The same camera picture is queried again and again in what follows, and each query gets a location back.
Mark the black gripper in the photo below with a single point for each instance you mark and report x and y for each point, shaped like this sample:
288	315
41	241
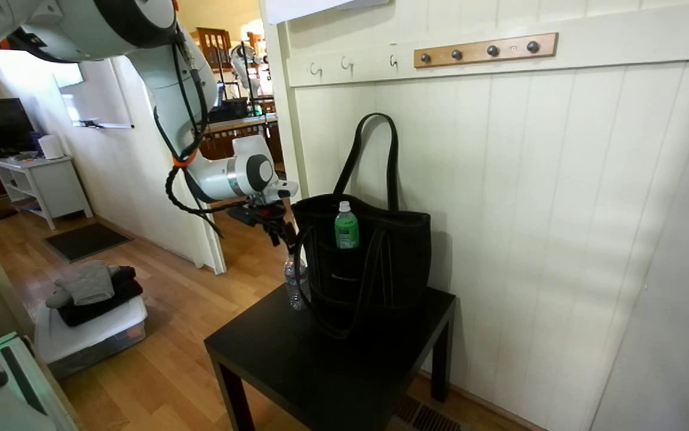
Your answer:
273	216

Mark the clear plastic water bottle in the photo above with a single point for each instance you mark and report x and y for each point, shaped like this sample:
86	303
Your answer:
295	279

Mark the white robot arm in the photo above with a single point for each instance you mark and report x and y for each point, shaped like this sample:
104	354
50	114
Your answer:
181	95

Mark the green plastic bottle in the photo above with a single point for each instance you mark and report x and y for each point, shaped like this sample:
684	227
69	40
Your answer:
344	227

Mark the black tote bag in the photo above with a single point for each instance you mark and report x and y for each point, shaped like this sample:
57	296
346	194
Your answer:
385	275

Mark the black side table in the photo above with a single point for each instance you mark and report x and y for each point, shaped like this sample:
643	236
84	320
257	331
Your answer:
328	384

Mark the dark folded clothes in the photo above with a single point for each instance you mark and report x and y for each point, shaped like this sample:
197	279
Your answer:
92	290

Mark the white refrigerator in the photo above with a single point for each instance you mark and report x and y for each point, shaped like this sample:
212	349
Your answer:
123	166

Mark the dark floor mat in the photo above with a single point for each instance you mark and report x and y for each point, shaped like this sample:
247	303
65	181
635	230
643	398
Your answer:
84	241

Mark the white side cabinet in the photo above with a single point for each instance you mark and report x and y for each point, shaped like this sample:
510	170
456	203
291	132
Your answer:
46	188

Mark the white low platform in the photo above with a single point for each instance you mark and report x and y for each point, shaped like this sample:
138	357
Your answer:
69	350

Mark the black monitor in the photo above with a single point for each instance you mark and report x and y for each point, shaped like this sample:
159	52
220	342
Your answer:
0	127

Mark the wooden peg rack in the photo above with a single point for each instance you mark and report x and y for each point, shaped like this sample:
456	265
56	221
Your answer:
489	52

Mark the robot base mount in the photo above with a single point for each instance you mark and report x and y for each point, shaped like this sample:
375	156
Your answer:
26	398

